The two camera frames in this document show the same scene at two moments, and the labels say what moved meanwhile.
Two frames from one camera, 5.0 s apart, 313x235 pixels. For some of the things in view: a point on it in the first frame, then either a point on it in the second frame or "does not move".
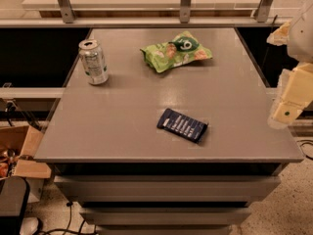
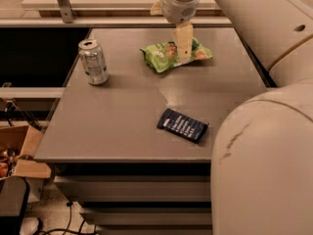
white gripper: [302, 39] → [176, 10]
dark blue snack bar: [182, 125] does not move
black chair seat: [14, 200] does not move
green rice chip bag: [184, 48] does not move
